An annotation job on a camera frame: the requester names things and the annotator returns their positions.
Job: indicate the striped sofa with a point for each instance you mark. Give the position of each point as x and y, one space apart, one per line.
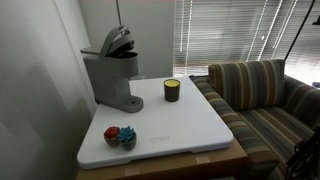
263 123

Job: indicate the dark glass yellow candle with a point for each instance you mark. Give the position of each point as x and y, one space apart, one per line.
172 90

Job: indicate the red succulent in pot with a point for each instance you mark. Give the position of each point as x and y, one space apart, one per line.
111 134

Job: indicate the small black mounted object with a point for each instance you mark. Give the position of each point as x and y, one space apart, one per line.
316 20

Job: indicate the white window blinds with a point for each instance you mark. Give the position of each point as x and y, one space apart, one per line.
230 33

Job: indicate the dark metal frame object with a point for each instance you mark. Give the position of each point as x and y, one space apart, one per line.
305 156

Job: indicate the striped sofa cushion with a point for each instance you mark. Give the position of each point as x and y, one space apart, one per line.
248 83

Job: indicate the grey Keurig coffee machine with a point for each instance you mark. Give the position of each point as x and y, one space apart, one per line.
110 76

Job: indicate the white table board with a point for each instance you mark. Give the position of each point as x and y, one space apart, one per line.
173 123

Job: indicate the thin grey metal rod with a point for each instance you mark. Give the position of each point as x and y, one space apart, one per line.
118 11

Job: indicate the brown cardboard box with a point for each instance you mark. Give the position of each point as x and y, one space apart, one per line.
173 165

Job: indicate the thin black slanted pole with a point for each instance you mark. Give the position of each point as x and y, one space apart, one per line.
298 31

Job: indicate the blue succulent in pot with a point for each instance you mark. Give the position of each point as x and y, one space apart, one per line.
127 136

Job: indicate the small blue object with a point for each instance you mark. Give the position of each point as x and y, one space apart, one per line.
316 84

